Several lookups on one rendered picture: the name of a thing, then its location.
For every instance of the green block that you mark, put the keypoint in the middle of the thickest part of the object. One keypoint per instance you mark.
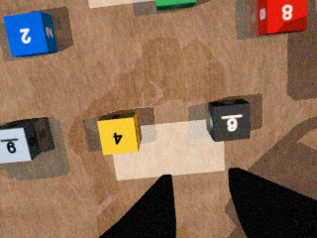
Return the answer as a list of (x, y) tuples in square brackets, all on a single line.
[(174, 4)]

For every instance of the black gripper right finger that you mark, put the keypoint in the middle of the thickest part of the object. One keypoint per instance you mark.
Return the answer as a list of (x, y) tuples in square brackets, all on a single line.
[(269, 210)]

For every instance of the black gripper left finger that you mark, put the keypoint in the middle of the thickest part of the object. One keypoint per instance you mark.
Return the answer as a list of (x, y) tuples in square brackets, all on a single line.
[(152, 216)]

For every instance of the yellow block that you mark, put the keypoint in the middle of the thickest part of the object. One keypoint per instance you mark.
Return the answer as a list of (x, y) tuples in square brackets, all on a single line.
[(119, 133)]

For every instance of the red block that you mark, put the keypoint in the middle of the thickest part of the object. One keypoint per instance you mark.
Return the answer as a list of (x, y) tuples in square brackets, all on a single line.
[(281, 16)]

